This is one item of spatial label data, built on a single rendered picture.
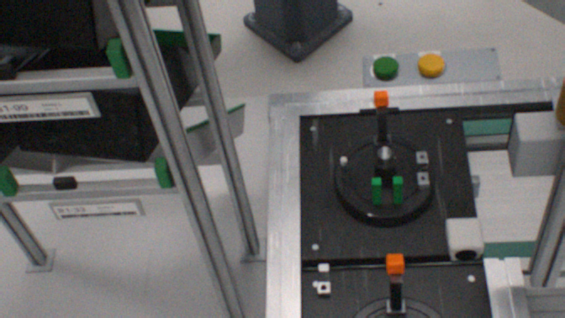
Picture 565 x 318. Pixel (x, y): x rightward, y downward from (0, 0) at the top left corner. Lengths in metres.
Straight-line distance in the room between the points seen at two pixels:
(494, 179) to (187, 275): 0.47
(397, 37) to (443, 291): 0.56
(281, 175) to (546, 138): 0.44
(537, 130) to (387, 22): 0.67
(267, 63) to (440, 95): 0.34
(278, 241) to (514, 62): 0.55
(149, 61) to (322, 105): 0.66
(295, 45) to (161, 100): 0.80
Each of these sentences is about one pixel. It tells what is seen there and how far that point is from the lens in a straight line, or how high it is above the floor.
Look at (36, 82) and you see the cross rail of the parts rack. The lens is 0.70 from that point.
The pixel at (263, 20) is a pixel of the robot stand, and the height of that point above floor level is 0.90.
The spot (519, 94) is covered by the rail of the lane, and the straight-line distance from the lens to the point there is 1.30.
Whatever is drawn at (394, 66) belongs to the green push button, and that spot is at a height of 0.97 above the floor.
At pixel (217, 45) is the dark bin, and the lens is 1.04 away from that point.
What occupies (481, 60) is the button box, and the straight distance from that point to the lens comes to 1.34.
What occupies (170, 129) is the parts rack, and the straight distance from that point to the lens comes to 0.72.
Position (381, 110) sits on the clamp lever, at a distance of 1.14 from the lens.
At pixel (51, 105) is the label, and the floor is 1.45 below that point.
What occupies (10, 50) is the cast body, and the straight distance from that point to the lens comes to 1.07.
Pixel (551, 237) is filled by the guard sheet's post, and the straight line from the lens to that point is 1.02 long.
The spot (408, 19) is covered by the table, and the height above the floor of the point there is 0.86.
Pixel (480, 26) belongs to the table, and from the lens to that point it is 1.53.
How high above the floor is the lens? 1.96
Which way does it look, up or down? 54 degrees down
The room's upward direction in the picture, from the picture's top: 9 degrees counter-clockwise
